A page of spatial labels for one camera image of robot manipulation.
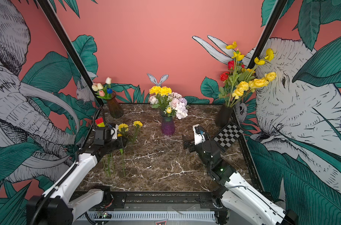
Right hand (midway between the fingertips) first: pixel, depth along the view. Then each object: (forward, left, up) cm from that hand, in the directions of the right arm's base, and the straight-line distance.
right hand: (190, 130), depth 72 cm
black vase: (+24, -27, -17) cm, 40 cm away
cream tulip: (+32, +58, +4) cm, 66 cm away
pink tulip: (+25, +54, +4) cm, 60 cm away
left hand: (+3, +38, -13) cm, 40 cm away
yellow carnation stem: (+20, +36, -22) cm, 47 cm away
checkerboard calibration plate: (+12, -30, -24) cm, 40 cm away
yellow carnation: (+18, +46, -22) cm, 54 cm away
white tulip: (+37, +54, +5) cm, 65 cm away
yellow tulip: (-11, +51, -24) cm, 58 cm away
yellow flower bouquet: (+33, -32, +8) cm, 47 cm away
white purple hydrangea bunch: (+16, +11, +4) cm, 19 cm away
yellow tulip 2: (-8, +50, -27) cm, 57 cm away
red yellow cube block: (+21, +64, -21) cm, 71 cm away
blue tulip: (+28, +50, +3) cm, 58 cm away
